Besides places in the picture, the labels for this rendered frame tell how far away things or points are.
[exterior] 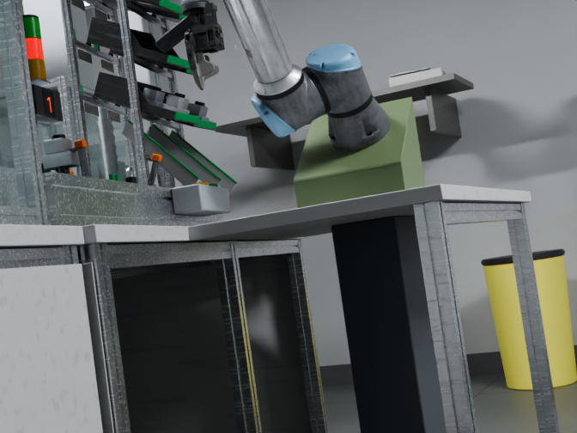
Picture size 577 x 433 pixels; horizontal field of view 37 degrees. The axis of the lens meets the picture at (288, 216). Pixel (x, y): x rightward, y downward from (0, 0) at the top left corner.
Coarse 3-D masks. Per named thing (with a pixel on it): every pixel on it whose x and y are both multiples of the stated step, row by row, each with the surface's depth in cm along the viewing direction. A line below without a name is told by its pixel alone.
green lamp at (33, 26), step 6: (24, 18) 202; (30, 18) 203; (36, 18) 204; (24, 24) 202; (30, 24) 202; (36, 24) 204; (24, 30) 202; (30, 30) 202; (36, 30) 203; (30, 36) 202; (36, 36) 203
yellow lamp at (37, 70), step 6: (30, 60) 202; (36, 60) 202; (42, 60) 203; (30, 66) 202; (36, 66) 202; (42, 66) 203; (30, 72) 202; (36, 72) 202; (42, 72) 203; (30, 78) 202; (36, 78) 202; (42, 78) 203
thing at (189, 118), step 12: (96, 84) 248; (108, 84) 246; (120, 84) 244; (144, 84) 256; (96, 96) 248; (108, 96) 246; (120, 96) 244; (144, 96) 241; (144, 108) 241; (156, 108) 240; (180, 120) 240; (192, 120) 246
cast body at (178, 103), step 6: (168, 96) 243; (174, 96) 242; (180, 96) 242; (168, 102) 243; (174, 102) 242; (180, 102) 242; (186, 102) 244; (168, 108) 243; (174, 108) 242; (180, 108) 242; (186, 108) 244
